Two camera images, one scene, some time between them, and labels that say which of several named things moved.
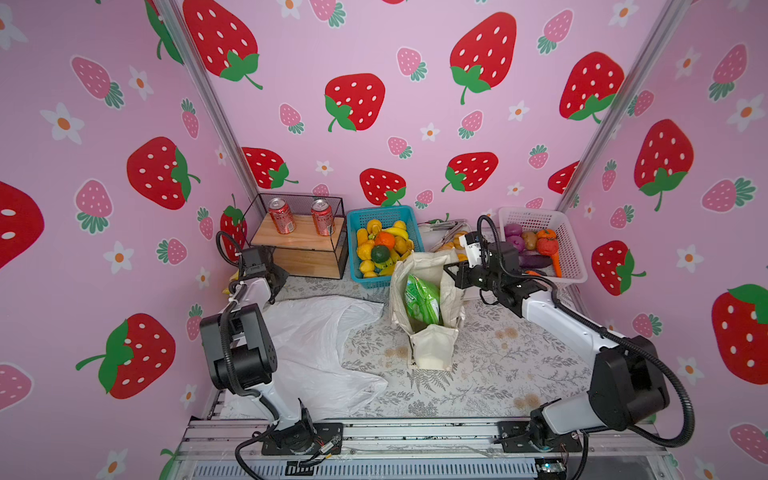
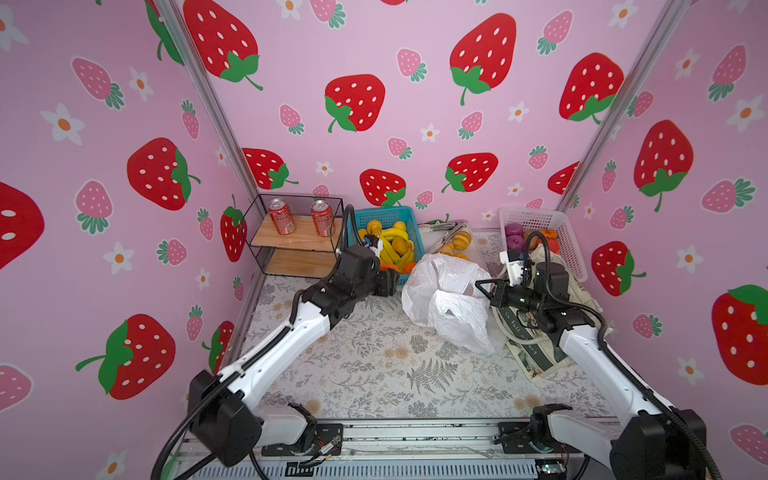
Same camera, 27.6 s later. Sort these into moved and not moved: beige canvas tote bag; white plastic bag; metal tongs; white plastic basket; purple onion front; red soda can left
Moved: white plastic bag; beige canvas tote bag
Not moved: metal tongs; purple onion front; white plastic basket; red soda can left
